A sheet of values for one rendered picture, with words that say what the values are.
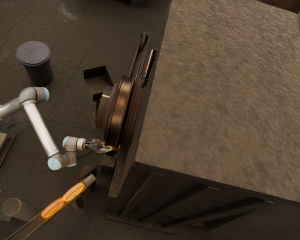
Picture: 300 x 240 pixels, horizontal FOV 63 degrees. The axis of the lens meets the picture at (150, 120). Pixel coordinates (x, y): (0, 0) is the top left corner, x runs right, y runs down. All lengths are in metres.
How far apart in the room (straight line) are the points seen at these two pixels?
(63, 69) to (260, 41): 2.38
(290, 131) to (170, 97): 0.49
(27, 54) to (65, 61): 0.60
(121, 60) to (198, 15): 2.12
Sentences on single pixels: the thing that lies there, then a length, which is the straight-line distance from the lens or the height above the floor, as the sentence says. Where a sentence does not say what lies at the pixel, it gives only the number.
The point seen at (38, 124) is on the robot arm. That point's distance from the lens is 1.94.
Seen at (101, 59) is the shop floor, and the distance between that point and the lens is 3.26.
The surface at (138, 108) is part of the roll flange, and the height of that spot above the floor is 1.31.
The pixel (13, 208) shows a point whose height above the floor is 0.52.
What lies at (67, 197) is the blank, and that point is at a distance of 1.77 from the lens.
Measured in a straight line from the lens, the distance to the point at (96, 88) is 2.28.
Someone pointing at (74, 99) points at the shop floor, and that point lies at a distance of 2.92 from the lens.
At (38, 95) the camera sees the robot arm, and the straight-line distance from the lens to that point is 2.08.
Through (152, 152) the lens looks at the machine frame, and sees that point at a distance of 0.81.
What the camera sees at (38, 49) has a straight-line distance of 2.81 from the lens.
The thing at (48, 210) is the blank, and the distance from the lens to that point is 1.74.
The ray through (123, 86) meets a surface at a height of 1.34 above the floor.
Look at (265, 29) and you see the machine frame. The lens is 1.40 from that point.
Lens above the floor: 2.50
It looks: 61 degrees down
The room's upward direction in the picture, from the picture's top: 23 degrees clockwise
